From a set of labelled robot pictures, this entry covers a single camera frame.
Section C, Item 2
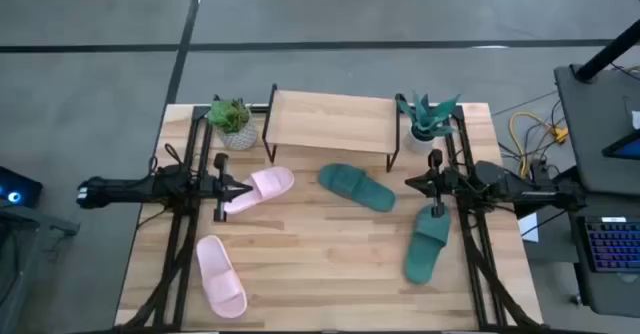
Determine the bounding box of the snake plant in white pot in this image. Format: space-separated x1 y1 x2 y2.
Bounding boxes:
397 91 462 155

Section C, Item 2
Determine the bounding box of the grey keyboard desk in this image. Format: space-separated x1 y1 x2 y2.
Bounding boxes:
569 193 640 319

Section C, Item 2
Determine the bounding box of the black device with blue light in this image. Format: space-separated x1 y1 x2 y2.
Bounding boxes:
0 166 44 209

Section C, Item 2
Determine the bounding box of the white paper sheet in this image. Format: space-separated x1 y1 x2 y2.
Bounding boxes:
517 212 540 244

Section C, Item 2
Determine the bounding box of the pink rubber slide sandal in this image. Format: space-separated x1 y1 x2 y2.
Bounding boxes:
195 234 249 320
223 166 296 216

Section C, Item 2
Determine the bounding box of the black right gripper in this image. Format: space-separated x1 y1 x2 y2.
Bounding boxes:
405 148 454 219

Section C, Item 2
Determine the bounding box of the green rubber slide sandal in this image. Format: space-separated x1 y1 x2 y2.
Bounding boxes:
403 204 453 286
317 163 398 214

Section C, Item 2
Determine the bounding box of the grey desk top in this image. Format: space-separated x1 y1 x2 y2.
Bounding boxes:
553 63 640 197

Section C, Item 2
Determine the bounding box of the wooden shelf with black legs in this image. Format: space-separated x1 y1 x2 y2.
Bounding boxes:
261 83 402 174

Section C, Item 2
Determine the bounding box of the green plant in patterned pot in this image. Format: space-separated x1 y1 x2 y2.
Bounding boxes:
207 97 259 152

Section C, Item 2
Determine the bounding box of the yellow cable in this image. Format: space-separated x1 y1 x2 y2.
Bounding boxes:
508 111 570 180

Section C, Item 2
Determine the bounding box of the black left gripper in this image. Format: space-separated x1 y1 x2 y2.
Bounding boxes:
201 152 254 223

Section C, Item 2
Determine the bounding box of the purple backlit keyboard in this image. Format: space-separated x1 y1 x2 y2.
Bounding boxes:
582 216 640 274

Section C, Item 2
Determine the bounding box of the tablet with blue screen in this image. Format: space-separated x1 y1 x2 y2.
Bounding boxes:
601 129 640 161

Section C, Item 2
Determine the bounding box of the black pole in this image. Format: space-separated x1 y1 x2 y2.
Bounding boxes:
573 19 640 83

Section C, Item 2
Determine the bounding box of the black floor cable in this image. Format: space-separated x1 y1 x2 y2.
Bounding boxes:
492 90 559 118

